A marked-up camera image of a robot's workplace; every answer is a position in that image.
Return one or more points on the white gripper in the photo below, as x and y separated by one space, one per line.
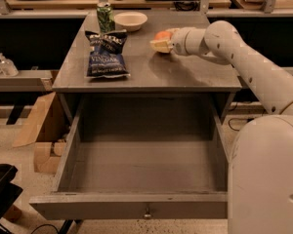
180 42

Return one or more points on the orange fruit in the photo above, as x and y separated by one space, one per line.
163 35

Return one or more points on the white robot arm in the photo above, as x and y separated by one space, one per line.
260 173

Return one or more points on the grey cabinet counter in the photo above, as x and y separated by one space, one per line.
149 70

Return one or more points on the grey open top drawer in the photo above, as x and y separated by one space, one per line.
128 153

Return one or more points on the metal drawer knob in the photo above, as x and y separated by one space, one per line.
147 214

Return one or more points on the white paper bowl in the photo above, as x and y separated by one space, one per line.
131 21

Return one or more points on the blue chip bag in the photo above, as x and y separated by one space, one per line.
105 56

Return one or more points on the green soda can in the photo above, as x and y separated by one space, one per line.
105 17

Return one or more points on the grey left shelf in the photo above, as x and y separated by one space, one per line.
27 81

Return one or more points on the brown cardboard box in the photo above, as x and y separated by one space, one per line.
45 128

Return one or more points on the clear plastic bottle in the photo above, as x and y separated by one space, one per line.
7 66

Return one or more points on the black chair part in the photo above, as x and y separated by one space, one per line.
9 193

